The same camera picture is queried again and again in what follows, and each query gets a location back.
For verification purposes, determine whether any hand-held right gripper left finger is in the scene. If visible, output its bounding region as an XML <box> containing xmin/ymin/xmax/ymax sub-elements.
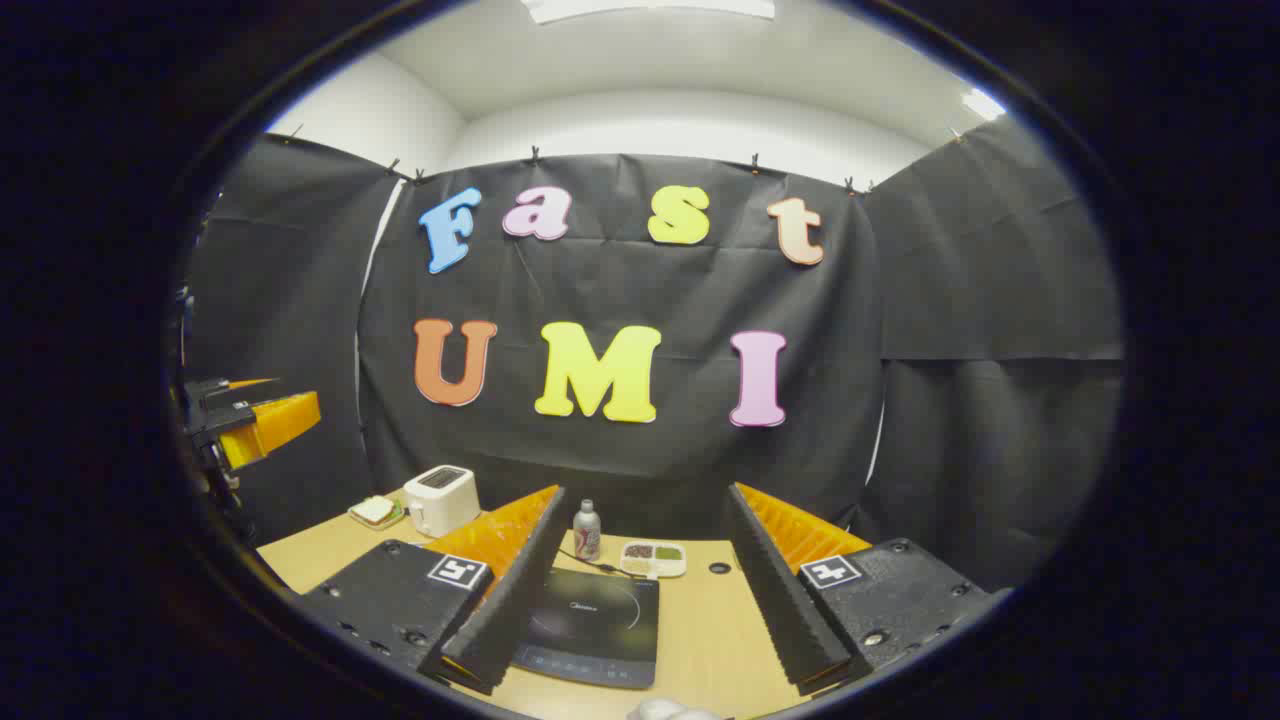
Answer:
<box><xmin>300</xmin><ymin>485</ymin><xmax>569</xmax><ymax>696</ymax></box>

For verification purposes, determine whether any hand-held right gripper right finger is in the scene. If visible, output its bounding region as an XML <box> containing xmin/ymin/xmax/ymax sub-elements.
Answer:
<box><xmin>722</xmin><ymin>482</ymin><xmax>1001</xmax><ymax>698</ymax></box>

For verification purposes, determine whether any black induction cooktop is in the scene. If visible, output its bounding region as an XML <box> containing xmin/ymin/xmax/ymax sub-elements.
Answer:
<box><xmin>512</xmin><ymin>566</ymin><xmax>661</xmax><ymax>690</ymax></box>

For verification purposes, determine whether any silver drink bottle colourful label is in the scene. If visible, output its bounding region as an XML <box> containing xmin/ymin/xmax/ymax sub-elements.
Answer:
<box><xmin>572</xmin><ymin>499</ymin><xmax>603</xmax><ymax>563</ymax></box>

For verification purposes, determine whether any white toaster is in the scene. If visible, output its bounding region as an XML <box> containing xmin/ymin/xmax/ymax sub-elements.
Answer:
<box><xmin>403</xmin><ymin>465</ymin><xmax>482</xmax><ymax>539</ymax></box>

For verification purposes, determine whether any white divided dish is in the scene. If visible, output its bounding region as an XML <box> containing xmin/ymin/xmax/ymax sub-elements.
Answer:
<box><xmin>619</xmin><ymin>540</ymin><xmax>688</xmax><ymax>579</ymax></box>

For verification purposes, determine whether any small green plate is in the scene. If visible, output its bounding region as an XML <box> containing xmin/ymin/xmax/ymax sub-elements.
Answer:
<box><xmin>347</xmin><ymin>494</ymin><xmax>407</xmax><ymax>531</ymax></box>

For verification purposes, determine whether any black power cable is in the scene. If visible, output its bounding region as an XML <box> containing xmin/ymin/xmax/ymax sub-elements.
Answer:
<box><xmin>555</xmin><ymin>545</ymin><xmax>646</xmax><ymax>581</ymax></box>

